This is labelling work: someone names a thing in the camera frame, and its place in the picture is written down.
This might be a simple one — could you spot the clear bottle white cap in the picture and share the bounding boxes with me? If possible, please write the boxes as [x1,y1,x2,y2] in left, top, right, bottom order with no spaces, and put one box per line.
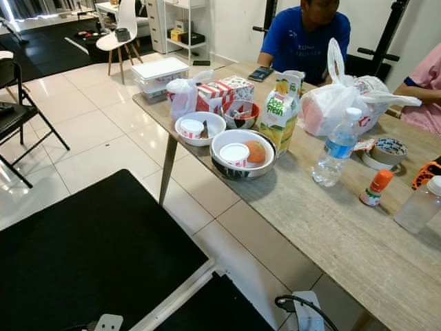
[393,175,441,234]

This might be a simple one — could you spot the black folding chair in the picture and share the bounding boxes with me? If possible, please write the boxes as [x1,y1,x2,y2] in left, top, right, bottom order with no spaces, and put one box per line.
[0,59,71,188]

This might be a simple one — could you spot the black floor mat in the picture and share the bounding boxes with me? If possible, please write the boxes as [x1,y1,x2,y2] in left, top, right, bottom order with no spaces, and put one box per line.
[7,14,125,77]

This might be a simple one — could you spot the grey window curtain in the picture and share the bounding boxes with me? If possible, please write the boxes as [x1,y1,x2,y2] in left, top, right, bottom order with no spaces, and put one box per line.
[0,0,83,21]

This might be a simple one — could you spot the white chair wooden legs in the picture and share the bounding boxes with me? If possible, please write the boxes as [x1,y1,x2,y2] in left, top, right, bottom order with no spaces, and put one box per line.
[96,0,145,85]

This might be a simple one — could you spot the white lidded plastic container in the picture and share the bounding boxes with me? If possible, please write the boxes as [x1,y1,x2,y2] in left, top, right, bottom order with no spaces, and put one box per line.
[131,57,191,101]

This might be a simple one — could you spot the white red-rimmed cup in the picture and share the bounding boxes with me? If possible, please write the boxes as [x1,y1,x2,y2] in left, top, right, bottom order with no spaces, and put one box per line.
[179,119,205,141]
[219,143,251,170]

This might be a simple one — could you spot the small white plastic bag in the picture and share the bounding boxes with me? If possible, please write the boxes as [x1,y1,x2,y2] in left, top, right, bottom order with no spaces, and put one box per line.
[167,69,216,121]

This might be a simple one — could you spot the white shelf unit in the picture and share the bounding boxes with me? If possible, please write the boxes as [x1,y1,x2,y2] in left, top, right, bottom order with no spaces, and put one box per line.
[150,0,211,61]

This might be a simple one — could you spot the white floor strip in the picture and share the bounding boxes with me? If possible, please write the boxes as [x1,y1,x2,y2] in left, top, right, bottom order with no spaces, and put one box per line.
[131,259,225,331]

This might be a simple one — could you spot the white bowl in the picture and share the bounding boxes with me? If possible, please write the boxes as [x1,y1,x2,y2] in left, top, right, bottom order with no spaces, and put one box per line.
[174,111,227,148]

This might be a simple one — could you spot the red white striped box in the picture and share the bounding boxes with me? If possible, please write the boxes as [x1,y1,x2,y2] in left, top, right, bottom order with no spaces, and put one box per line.
[196,76,256,114]

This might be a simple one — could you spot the flat black box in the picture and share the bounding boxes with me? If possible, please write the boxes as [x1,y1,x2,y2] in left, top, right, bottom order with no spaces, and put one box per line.
[181,32,207,47]

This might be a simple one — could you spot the steel bowl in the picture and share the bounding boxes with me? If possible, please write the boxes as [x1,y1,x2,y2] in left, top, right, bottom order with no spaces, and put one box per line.
[210,129,278,181]

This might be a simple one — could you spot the red bowl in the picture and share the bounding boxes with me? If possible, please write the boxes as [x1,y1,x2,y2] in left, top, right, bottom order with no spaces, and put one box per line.
[224,100,261,130]

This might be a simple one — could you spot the orange fruit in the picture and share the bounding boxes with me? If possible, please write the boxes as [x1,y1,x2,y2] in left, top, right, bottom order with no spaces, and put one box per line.
[245,140,267,165]

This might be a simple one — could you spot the black wallet phone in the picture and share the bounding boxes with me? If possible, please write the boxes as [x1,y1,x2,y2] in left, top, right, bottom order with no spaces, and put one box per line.
[247,66,275,83]

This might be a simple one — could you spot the yellow green juice carton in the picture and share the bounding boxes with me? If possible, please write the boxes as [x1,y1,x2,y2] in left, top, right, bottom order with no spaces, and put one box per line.
[258,69,306,158]

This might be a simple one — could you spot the person in blue shirt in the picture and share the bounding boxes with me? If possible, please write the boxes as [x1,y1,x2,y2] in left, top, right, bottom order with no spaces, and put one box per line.
[257,0,352,87]

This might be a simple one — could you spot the large white plastic bag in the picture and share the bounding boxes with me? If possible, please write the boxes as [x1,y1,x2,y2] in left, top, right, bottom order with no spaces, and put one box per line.
[298,38,422,137]

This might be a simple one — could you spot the small blue-label water bottle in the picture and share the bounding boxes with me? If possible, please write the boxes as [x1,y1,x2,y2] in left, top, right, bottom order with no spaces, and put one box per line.
[311,107,364,188]

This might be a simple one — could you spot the light wooden table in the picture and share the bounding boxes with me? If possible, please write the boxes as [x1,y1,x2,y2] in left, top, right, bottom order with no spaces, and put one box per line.
[133,61,441,331]

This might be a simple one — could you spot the small orange white sachet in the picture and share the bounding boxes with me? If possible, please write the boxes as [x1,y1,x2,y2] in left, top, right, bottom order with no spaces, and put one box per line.
[351,138,376,154]

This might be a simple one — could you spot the small bottle orange cap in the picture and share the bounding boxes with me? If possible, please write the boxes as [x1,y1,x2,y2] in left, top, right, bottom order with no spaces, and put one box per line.
[358,169,394,208]

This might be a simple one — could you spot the round tub patterned lid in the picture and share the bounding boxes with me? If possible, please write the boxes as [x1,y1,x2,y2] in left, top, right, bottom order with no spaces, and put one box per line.
[360,137,409,172]

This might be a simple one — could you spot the black metal exercise rack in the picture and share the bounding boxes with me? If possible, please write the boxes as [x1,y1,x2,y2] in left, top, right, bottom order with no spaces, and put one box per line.
[358,0,411,80]

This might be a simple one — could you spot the orange black device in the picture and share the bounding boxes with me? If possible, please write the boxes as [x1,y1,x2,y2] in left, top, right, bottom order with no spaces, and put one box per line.
[411,157,441,191]

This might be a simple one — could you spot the person in pink shirt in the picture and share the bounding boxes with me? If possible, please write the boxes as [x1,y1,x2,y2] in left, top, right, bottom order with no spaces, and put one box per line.
[393,61,441,135]

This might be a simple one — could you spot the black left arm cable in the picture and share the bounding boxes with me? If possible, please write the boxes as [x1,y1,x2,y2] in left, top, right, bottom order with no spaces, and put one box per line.
[65,319,101,331]

